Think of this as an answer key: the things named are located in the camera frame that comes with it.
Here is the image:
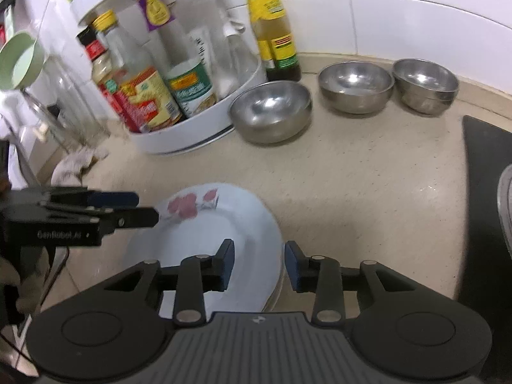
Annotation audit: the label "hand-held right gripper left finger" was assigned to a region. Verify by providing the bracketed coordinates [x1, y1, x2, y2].
[105, 239, 236, 325]

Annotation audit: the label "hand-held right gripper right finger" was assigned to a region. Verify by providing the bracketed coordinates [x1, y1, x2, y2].
[283, 241, 417, 324]

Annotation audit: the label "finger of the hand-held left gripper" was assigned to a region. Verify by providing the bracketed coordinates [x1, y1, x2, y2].
[89, 192, 140, 207]
[113, 207, 160, 229]

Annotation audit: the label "plain white plate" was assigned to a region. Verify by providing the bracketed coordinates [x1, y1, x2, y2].
[262, 264, 287, 313]

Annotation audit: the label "white floral plate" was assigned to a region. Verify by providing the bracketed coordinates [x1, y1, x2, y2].
[127, 183, 285, 313]

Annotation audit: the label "stainless steel bowl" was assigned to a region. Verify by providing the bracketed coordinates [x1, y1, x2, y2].
[229, 81, 313, 145]
[318, 61, 395, 115]
[392, 58, 459, 115]

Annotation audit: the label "white rag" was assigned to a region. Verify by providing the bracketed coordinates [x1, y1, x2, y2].
[50, 146, 109, 187]

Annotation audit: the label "white rotating condiment rack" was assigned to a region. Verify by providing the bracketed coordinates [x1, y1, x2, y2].
[70, 0, 268, 156]

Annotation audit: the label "glass lid with wooden knob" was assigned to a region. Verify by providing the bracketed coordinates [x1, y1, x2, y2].
[16, 88, 81, 155]

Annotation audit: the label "yellow cap vinegar bottle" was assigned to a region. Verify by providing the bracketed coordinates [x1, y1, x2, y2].
[91, 10, 184, 132]

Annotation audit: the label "large glass pot lid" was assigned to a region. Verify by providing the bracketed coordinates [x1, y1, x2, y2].
[44, 54, 110, 145]

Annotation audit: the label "red cap sauce bottle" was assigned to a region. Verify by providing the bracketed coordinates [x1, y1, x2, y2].
[76, 28, 140, 132]

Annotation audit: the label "purple label sauce bottle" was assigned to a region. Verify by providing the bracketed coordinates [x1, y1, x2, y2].
[132, 0, 219, 118]

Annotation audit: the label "green saucepan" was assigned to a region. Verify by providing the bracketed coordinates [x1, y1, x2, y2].
[0, 32, 45, 92]

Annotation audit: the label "white paper packet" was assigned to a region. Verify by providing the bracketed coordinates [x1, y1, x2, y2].
[188, 24, 217, 76]

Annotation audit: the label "clear plastic bag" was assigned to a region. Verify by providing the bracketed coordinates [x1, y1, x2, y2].
[218, 8, 260, 89]

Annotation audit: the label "black induction cooktop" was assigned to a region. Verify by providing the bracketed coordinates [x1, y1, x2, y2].
[460, 115, 512, 384]

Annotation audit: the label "grey pot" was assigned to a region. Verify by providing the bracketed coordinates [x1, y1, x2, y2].
[495, 164, 512, 257]

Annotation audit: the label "green yellow label sauce bottle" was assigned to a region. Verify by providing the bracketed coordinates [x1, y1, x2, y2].
[241, 0, 302, 83]

